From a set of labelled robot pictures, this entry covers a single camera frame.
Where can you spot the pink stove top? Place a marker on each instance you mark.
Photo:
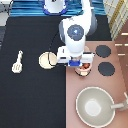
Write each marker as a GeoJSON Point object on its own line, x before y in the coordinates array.
{"type": "Point", "coordinates": [114, 84]}

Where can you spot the cream round plate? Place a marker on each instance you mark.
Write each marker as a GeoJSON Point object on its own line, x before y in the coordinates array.
{"type": "Point", "coordinates": [47, 60]}

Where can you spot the grey frying pan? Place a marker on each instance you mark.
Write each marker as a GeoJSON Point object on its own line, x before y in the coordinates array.
{"type": "Point", "coordinates": [96, 107]}

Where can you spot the red strawberry in pot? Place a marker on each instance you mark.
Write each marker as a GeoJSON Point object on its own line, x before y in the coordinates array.
{"type": "Point", "coordinates": [85, 66]}

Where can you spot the black burner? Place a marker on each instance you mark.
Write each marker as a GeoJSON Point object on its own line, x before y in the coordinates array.
{"type": "Point", "coordinates": [103, 51]}
{"type": "Point", "coordinates": [106, 69]}

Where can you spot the black burner front right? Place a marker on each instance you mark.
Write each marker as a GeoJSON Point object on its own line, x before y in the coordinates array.
{"type": "Point", "coordinates": [106, 69]}

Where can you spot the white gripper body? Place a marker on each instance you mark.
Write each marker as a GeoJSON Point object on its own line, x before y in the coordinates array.
{"type": "Point", "coordinates": [64, 56]}

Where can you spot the black burner back right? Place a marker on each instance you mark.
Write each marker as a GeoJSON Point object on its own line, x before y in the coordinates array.
{"type": "Point", "coordinates": [103, 51]}

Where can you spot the pink pot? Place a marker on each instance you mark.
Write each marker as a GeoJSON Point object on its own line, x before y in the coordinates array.
{"type": "Point", "coordinates": [83, 72]}

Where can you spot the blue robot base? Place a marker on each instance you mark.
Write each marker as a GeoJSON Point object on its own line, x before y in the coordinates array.
{"type": "Point", "coordinates": [55, 7]}

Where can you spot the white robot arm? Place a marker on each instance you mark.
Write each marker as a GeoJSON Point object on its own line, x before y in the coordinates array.
{"type": "Point", "coordinates": [73, 32]}

